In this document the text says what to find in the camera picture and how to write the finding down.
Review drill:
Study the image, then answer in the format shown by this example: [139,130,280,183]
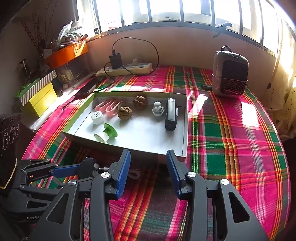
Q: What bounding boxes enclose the black charger adapter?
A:
[109,50,122,69]

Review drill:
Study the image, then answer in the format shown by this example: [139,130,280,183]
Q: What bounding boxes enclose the striped gift box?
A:
[18,70,57,106]

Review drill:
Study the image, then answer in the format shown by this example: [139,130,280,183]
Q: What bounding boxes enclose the black appliance with dials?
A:
[1,113,21,158]

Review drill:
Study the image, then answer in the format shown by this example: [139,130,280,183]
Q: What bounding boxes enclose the orange planter box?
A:
[44,41,88,69]

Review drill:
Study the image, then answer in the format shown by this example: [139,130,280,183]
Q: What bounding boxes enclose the pink silicone cable holder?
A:
[105,100,123,118]

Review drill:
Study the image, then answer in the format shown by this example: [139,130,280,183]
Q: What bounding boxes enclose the brown walnut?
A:
[133,95,147,109]
[117,106,132,121]

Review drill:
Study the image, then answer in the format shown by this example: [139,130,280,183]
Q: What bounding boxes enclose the small white grey knob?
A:
[152,101,165,116]

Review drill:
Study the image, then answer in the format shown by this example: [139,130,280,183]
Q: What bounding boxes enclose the potted green plant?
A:
[57,20,88,49]

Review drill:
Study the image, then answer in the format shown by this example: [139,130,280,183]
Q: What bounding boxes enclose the pink plastic clip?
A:
[95,99,115,113]

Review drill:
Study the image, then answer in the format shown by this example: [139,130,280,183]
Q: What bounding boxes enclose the white green shallow box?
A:
[63,91,189,164]

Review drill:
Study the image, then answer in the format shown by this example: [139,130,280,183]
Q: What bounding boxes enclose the white power strip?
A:
[96,63,152,77]

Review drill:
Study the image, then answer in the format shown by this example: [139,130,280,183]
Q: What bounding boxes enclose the white round cap bottle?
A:
[91,111,104,125]

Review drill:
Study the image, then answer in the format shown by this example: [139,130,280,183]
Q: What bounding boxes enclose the spotted cream curtain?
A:
[261,21,295,141]

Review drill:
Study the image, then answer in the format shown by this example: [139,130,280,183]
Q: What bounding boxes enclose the plaid pink green blanket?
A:
[21,64,291,241]

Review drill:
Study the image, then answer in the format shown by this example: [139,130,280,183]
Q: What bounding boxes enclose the black charger cable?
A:
[103,37,160,80]

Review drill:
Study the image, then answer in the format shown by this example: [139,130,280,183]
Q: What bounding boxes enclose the yellow storage box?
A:
[23,82,57,117]

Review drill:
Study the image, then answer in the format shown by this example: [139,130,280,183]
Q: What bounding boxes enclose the green white spool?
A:
[94,123,117,143]

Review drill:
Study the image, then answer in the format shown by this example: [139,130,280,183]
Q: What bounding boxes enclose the silver black space heater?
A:
[212,45,249,97]

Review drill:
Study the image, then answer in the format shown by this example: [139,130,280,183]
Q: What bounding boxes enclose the black rectangular device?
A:
[165,98,177,131]

